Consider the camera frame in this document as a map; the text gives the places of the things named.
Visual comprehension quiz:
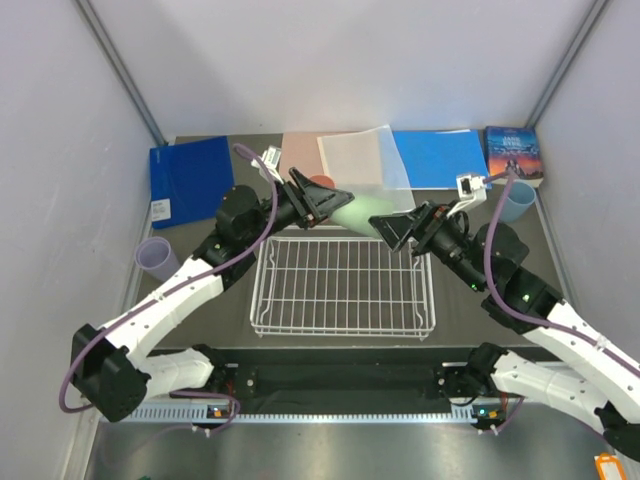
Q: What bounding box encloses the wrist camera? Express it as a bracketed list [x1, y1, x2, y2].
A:
[447, 173, 487, 218]
[251, 146, 283, 183]

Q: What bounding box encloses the pink cup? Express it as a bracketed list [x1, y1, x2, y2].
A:
[309, 175, 335, 188]

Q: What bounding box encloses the white slotted cable duct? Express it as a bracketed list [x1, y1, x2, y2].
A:
[122, 401, 504, 425]

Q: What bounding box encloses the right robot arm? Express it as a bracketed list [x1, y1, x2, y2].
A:
[368, 203, 639, 460]

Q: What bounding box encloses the blue cup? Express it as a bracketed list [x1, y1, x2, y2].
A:
[500, 181, 536, 223]

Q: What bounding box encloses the orange key tag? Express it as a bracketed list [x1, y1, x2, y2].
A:
[594, 453, 627, 480]

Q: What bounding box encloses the white wire dish rack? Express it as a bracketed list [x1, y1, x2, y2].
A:
[249, 225, 436, 340]

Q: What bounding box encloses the pink board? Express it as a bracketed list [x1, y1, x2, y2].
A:
[279, 132, 327, 181]

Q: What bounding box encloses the white mesh bag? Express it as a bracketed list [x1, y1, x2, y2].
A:
[317, 125, 416, 212]

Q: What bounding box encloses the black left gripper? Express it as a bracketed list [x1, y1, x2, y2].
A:
[242, 168, 353, 249]

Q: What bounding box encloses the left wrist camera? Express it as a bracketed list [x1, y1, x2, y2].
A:
[251, 146, 283, 183]

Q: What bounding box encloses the light blue folder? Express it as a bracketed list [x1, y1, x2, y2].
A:
[392, 129, 488, 190]

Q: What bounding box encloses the large purple cup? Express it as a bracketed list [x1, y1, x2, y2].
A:
[134, 237, 181, 282]

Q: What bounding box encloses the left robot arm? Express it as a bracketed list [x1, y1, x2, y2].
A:
[63, 168, 354, 422]

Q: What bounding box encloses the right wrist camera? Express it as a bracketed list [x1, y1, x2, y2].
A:
[447, 173, 487, 218]

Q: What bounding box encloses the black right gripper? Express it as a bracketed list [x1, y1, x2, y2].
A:
[370, 199, 488, 293]

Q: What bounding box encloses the Jane Eyre paperback book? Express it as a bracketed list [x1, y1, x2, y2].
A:
[484, 126, 544, 188]

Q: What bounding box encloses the dark blue folder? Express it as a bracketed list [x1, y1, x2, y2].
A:
[149, 136, 235, 230]

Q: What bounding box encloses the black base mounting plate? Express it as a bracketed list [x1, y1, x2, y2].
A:
[173, 347, 490, 414]

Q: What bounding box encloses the green cup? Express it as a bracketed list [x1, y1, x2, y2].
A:
[329, 195, 395, 239]

